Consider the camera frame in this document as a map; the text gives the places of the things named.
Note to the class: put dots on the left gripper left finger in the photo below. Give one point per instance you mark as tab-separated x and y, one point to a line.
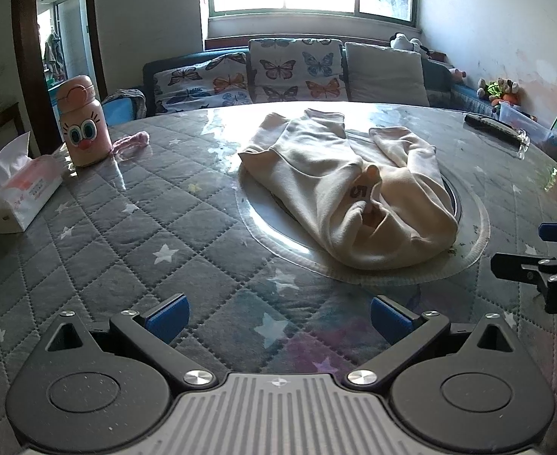
101	388

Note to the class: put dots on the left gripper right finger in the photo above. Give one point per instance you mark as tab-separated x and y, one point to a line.
456	386

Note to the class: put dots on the cream sweatshirt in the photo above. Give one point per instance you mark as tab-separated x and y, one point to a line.
374	204

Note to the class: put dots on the round induction cooktop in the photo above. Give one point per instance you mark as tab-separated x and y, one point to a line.
276	228

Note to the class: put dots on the clear plastic storage box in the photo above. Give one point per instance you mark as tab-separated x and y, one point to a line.
539	135

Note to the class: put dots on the black remote control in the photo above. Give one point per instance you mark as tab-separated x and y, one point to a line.
497	129

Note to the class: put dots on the colourful stuffed toys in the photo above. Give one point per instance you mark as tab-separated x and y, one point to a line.
502	89

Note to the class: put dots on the quilted star tablecloth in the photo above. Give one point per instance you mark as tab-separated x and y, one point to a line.
129	233

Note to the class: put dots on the blue sofa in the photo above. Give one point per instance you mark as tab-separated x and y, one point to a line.
444	87

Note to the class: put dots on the white tissue pack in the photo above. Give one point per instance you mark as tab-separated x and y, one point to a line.
26	184

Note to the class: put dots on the plain beige cushion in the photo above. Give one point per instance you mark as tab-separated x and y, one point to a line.
379	74

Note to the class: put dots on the white plush toy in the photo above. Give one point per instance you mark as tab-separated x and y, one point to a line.
401	42

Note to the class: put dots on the pink cartoon water bottle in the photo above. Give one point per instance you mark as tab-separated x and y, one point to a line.
82	122

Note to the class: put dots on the grey blanket on sofa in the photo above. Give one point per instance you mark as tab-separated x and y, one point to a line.
124	105

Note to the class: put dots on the middle butterfly cushion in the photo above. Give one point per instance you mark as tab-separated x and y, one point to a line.
298	69

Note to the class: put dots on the butterfly cushion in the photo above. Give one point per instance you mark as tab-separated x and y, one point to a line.
298	69
219	82

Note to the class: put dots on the left butterfly cushion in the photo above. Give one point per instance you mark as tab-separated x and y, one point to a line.
219	82

